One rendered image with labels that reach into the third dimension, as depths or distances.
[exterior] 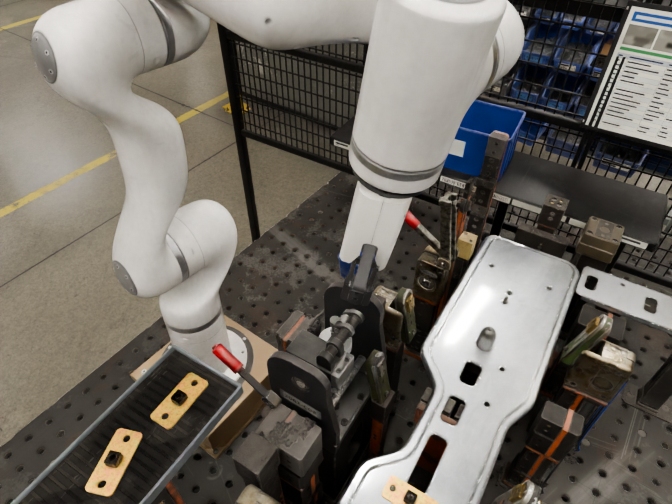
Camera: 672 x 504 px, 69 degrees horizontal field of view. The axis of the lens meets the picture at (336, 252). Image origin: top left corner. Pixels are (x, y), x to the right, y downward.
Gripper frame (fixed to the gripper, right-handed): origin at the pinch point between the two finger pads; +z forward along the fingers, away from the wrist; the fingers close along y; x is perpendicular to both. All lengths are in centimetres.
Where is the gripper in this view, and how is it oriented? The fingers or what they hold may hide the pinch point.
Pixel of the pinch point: (364, 263)
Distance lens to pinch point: 56.6
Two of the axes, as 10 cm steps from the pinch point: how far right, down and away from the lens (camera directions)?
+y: -2.5, 7.5, -6.1
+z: -1.2, 6.0, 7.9
